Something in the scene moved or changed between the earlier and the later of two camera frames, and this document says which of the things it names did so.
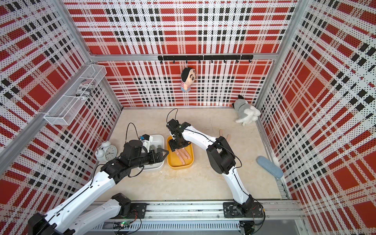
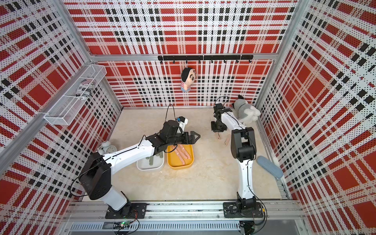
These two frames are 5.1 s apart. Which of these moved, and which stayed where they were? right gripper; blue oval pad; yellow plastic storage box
Moved: right gripper
Stayed: yellow plastic storage box; blue oval pad
